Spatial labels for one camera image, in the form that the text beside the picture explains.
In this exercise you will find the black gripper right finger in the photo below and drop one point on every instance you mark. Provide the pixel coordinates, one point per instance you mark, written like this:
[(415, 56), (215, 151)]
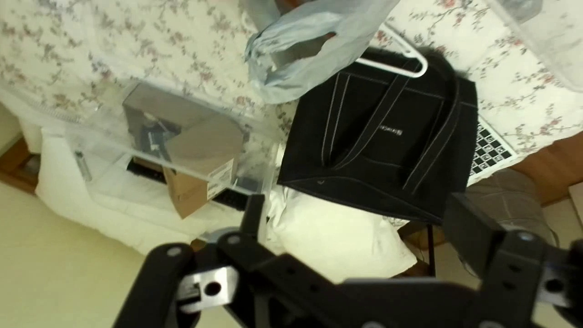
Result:
[(521, 274)]

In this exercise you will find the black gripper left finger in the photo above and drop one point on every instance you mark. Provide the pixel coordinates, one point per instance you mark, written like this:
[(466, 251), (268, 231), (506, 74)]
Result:
[(164, 285)]

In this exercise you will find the white clothes hanger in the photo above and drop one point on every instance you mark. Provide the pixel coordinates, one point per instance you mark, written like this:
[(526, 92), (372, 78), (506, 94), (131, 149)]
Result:
[(419, 67)]

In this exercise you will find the clear plastic bin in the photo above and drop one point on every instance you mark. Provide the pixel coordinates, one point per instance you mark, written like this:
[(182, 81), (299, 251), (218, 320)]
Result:
[(102, 152)]

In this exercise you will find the white pillow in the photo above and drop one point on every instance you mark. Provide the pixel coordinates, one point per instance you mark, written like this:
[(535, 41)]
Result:
[(339, 243)]

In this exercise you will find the grey plastic bag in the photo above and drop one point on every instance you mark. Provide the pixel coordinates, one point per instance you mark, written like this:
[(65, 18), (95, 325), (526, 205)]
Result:
[(302, 49)]

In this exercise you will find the black white patterned board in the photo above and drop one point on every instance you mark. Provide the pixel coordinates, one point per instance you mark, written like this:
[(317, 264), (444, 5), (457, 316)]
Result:
[(492, 152)]

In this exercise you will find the black folded garment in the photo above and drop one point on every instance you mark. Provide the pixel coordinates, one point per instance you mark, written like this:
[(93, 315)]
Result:
[(375, 147)]

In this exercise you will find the floral bed sheet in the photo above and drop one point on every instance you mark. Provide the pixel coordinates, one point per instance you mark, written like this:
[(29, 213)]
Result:
[(91, 38)]

